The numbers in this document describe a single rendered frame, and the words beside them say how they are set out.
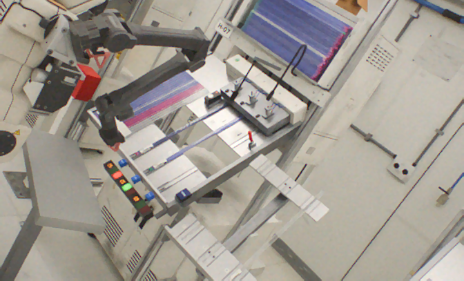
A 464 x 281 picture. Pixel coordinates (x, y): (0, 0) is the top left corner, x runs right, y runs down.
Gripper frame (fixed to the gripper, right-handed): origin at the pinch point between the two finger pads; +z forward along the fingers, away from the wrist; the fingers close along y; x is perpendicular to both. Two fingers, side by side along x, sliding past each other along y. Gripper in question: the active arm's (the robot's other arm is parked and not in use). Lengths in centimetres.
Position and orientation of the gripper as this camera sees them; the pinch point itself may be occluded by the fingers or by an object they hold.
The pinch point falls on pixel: (115, 149)
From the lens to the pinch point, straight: 194.2
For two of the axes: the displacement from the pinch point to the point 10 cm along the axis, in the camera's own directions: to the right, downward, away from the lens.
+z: 0.1, 7.0, 7.1
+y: -6.2, -5.6, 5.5
